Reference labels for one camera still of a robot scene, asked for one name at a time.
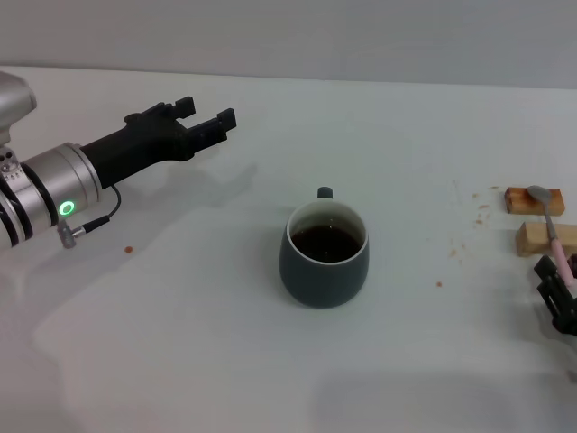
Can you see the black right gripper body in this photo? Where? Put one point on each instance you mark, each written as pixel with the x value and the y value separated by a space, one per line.
pixel 569 325

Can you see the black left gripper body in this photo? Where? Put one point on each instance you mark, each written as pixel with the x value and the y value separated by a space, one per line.
pixel 140 144

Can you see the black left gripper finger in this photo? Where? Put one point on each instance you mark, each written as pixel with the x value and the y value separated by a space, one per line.
pixel 212 133
pixel 185 107

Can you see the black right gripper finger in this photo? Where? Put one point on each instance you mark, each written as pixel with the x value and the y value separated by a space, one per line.
pixel 574 266
pixel 559 297

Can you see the dark grey ceramic mug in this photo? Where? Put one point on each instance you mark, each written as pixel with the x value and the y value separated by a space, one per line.
pixel 324 284

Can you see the light notched wooden block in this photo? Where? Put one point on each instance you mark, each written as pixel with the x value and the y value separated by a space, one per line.
pixel 534 239

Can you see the stained flat wooden block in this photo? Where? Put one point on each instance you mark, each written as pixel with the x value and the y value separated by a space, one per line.
pixel 556 205

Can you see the dark brown coffee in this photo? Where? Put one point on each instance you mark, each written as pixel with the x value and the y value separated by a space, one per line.
pixel 325 243

